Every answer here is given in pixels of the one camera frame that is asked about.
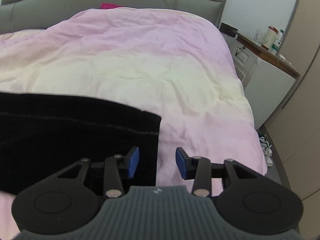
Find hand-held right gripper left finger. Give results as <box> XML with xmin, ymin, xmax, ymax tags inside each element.
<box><xmin>54</xmin><ymin>146</ymin><xmax>140</xmax><ymax>198</ymax></box>

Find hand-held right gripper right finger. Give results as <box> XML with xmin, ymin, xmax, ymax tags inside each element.
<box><xmin>175</xmin><ymin>147</ymin><xmax>260</xmax><ymax>197</ymax></box>

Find black pants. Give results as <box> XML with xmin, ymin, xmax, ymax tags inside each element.
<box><xmin>0</xmin><ymin>92</ymin><xmax>162</xmax><ymax>195</ymax></box>

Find white and green sneaker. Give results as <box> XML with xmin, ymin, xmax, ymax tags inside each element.
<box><xmin>257</xmin><ymin>134</ymin><xmax>270</xmax><ymax>151</ymax></box>

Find pink duvet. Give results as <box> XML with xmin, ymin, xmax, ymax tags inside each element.
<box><xmin>0</xmin><ymin>8</ymin><xmax>268</xmax><ymax>240</ymax></box>

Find white nightstand with wooden top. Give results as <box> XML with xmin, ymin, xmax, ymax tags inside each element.
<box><xmin>222</xmin><ymin>29</ymin><xmax>300</xmax><ymax>130</ymax></box>

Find beige wardrobe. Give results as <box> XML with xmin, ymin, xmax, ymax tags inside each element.
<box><xmin>260</xmin><ymin>0</ymin><xmax>320</xmax><ymax>200</ymax></box>

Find small items on nightstand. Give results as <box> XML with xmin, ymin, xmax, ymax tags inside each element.
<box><xmin>277</xmin><ymin>53</ymin><xmax>295</xmax><ymax>67</ymax></box>

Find clear glass mug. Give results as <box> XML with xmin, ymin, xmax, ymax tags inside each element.
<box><xmin>254</xmin><ymin>29</ymin><xmax>267</xmax><ymax>46</ymax></box>

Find clear bottle with green label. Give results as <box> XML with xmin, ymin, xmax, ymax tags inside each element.
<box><xmin>271</xmin><ymin>29</ymin><xmax>285</xmax><ymax>55</ymax></box>

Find white jar with red lid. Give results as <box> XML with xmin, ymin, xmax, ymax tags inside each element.
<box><xmin>265</xmin><ymin>25</ymin><xmax>279</xmax><ymax>49</ymax></box>

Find white wall socket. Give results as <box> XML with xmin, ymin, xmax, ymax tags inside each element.
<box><xmin>235</xmin><ymin>50</ymin><xmax>249</xmax><ymax>64</ymax></box>

